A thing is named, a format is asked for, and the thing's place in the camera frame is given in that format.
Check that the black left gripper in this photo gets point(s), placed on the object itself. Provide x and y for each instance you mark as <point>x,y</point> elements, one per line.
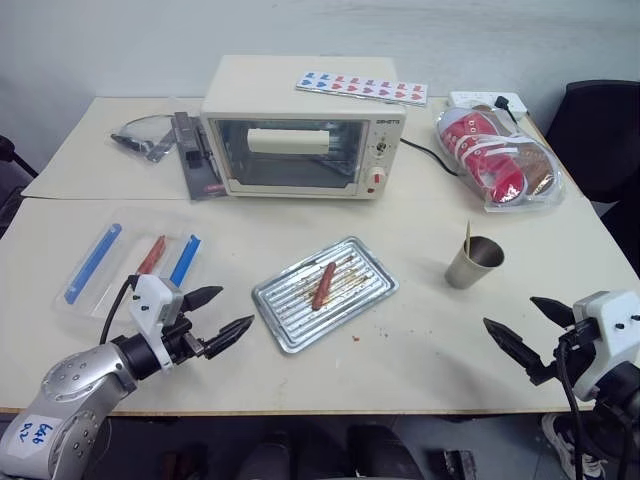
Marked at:
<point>180,340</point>

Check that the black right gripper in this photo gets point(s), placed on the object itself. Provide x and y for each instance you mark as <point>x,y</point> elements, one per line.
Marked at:
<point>575,345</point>

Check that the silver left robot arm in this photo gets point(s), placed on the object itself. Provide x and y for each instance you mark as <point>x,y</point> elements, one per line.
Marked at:
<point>75,385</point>

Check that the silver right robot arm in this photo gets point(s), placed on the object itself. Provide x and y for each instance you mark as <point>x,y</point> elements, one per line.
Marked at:
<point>612,400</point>

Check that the short blue plastic strip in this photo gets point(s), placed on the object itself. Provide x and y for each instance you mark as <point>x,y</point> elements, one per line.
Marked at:
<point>185,260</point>

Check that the steel cup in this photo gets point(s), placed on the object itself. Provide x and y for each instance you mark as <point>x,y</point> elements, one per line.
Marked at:
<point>472,267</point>

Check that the black and white shoe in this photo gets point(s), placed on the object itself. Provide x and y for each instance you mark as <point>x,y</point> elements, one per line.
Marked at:
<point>565,440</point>

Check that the clear plastic package tray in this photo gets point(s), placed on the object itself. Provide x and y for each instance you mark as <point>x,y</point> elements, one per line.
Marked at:
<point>125,225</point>

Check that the ribbed metal baking tray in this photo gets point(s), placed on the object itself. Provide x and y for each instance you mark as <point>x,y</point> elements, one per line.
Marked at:
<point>345,300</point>

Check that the long blue plastic strip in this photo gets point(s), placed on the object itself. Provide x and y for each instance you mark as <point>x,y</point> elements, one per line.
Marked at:
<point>92,265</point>

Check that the clear bag of shoes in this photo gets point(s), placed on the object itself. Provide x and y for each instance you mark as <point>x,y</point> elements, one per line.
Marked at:
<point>545,185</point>

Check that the grey oven tray with tongs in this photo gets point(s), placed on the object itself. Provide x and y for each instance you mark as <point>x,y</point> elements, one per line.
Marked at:
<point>197,170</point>

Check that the red canvas sneaker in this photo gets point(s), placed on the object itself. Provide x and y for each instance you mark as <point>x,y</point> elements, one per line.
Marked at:
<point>492,160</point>

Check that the clear bag with black tool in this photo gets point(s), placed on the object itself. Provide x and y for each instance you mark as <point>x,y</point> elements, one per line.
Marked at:
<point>145,137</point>

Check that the black chair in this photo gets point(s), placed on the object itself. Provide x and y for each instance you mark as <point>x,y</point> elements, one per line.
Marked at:
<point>605,145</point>

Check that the black power plug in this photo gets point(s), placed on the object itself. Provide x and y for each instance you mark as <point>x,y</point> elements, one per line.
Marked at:
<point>504,103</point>

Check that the dark chair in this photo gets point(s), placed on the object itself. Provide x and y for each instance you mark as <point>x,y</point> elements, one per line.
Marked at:
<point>10,190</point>

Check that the white power strip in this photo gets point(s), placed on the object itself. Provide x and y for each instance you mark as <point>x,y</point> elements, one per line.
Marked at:
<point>467,96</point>

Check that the cream toaster oven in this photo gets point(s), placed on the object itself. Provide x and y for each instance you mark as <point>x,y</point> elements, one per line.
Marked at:
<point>300,80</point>

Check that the heart pattern card sheet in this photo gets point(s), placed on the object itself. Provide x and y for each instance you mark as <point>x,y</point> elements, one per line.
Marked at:
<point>362,86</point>

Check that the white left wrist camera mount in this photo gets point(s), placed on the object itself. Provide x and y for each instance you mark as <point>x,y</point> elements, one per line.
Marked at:
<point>150,300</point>

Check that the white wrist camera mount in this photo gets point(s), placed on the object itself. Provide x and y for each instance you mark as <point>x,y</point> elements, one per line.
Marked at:
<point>150,300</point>
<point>607,320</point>

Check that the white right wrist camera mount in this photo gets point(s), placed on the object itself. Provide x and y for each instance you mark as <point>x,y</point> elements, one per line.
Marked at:
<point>607,320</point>

